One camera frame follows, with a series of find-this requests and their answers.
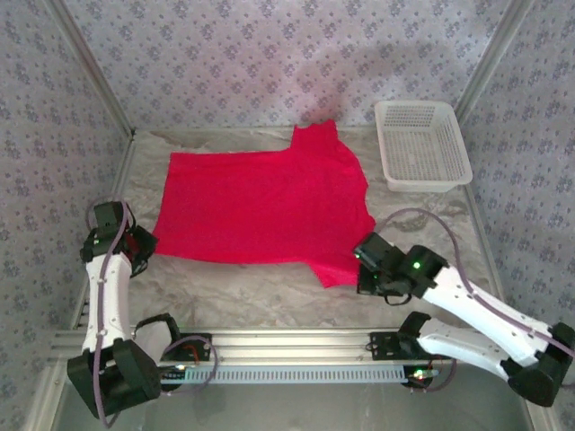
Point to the red t-shirt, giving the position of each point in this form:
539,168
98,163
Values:
260,206

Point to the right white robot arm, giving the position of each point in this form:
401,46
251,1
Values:
476,310

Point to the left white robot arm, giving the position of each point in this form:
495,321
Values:
108,305

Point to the white perforated plastic basket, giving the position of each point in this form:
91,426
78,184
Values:
422,148

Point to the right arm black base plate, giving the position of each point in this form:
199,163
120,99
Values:
386,345

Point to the table side aluminium rail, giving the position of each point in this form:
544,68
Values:
125,157
489,256

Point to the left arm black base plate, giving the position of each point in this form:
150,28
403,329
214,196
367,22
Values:
197,348

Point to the aluminium extrusion mounting rail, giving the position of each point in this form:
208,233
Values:
292,345

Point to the aluminium frame leg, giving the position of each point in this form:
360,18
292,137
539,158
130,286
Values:
545,419
45,399

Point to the aluminium frame post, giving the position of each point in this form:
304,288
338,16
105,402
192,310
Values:
487,67
93,67

